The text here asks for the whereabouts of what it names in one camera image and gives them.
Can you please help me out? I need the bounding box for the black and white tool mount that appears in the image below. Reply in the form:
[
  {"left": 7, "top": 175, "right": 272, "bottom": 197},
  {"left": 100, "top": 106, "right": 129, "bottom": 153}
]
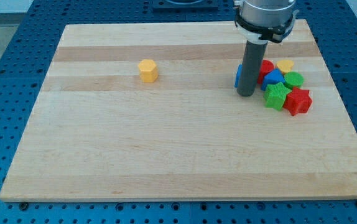
[{"left": 234, "top": 9, "right": 299, "bottom": 44}]

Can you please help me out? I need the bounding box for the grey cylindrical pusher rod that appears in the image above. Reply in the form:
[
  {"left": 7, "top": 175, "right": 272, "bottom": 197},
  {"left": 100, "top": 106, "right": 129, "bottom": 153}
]
[{"left": 237, "top": 41, "right": 267, "bottom": 96}]

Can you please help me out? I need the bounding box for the yellow hexagon block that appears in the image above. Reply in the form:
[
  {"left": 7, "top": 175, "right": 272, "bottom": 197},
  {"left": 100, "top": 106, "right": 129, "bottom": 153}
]
[{"left": 138, "top": 59, "right": 159, "bottom": 83}]

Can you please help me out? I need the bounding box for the blue cube block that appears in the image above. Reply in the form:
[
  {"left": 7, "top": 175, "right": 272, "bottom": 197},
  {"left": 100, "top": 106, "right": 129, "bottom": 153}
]
[{"left": 234, "top": 64, "right": 243, "bottom": 88}]

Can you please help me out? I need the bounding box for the red cylinder block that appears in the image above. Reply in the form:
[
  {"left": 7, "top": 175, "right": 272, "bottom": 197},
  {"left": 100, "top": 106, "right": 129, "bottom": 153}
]
[{"left": 257, "top": 59, "right": 275, "bottom": 84}]

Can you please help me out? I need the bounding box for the blue triangle block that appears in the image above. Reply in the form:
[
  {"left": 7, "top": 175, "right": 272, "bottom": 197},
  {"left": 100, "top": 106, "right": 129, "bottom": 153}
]
[{"left": 261, "top": 68, "right": 285, "bottom": 91}]

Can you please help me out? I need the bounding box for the green star block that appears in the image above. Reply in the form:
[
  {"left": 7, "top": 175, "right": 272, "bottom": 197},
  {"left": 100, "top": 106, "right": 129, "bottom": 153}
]
[{"left": 264, "top": 82, "right": 292, "bottom": 111}]

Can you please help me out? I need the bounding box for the yellow heart block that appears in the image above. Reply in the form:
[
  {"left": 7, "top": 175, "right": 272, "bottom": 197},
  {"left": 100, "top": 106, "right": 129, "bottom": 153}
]
[{"left": 276, "top": 59, "right": 294, "bottom": 75}]

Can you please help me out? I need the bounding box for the green cylinder block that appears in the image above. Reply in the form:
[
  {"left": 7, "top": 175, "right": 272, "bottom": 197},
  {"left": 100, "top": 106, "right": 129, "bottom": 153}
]
[{"left": 284, "top": 72, "right": 304, "bottom": 89}]

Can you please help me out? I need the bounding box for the red star block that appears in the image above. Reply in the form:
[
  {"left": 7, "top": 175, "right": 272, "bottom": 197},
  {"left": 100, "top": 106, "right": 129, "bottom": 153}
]
[{"left": 283, "top": 86, "right": 313, "bottom": 116}]

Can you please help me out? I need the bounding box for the light wooden board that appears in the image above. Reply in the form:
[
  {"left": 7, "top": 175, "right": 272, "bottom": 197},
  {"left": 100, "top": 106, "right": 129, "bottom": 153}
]
[{"left": 0, "top": 19, "right": 357, "bottom": 202}]

